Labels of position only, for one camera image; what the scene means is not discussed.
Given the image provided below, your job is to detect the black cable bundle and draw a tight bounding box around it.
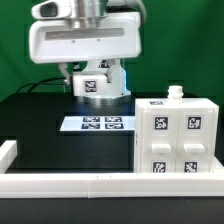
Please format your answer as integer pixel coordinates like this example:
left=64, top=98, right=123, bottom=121
left=15, top=75, right=75, bottom=94

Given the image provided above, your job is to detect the white cabinet body box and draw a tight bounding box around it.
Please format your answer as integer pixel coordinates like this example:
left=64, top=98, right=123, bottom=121
left=134, top=86, right=219, bottom=173

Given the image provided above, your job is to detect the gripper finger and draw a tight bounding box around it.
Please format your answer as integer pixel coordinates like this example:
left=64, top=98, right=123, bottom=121
left=99, top=59, right=115, bottom=83
left=58, top=63, right=71, bottom=85

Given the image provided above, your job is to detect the white cabinet top block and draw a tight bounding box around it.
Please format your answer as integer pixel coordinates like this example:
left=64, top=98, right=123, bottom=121
left=73, top=73, right=107, bottom=97

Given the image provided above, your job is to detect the white marker tag sheet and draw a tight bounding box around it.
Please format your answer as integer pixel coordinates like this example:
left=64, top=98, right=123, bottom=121
left=60, top=116, right=135, bottom=132

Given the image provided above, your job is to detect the white cabinet door panel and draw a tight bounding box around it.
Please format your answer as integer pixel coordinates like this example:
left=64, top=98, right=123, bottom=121
left=176, top=108, right=216, bottom=173
left=140, top=109, right=177, bottom=173

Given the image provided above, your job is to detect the white U-shaped frame fence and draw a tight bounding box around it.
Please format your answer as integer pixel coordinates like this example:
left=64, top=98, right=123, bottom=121
left=0, top=140, right=224, bottom=198

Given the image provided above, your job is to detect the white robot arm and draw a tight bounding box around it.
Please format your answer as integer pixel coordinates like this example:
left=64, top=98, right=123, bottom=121
left=29, top=0, right=147, bottom=104

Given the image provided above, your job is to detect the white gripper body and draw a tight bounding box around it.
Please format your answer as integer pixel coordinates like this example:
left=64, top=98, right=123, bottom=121
left=29, top=12, right=141, bottom=64

